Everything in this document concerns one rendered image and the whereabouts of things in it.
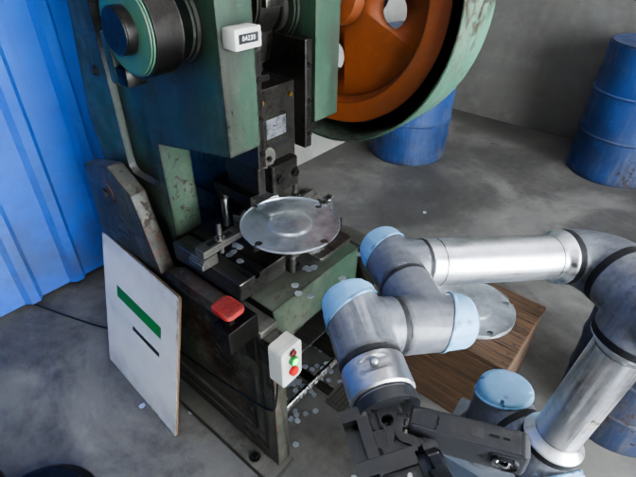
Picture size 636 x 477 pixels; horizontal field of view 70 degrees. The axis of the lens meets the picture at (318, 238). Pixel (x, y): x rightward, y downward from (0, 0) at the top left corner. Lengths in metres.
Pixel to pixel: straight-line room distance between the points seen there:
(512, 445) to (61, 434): 1.69
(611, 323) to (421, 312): 0.37
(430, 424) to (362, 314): 0.14
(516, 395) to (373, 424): 0.65
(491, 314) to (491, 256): 1.02
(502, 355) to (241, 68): 1.19
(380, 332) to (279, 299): 0.77
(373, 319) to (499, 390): 0.62
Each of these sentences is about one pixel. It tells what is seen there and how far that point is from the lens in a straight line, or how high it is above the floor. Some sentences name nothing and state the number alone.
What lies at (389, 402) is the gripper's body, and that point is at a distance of 0.50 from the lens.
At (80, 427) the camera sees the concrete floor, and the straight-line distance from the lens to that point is 1.97.
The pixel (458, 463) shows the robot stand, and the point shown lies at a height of 0.45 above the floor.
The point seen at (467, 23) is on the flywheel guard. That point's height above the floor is 1.31.
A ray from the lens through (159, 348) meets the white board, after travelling 1.66.
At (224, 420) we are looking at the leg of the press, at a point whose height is 0.03.
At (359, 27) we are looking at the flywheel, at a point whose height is 1.25.
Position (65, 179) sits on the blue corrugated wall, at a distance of 2.33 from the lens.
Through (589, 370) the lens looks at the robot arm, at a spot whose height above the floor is 0.90.
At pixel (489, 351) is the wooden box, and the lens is 1.65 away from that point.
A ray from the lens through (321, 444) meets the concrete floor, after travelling 1.76.
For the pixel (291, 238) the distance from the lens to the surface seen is 1.26.
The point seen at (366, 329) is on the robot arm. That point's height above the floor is 1.14.
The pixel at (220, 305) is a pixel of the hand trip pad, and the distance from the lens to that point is 1.11.
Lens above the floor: 1.52
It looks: 36 degrees down
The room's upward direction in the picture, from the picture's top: 1 degrees clockwise
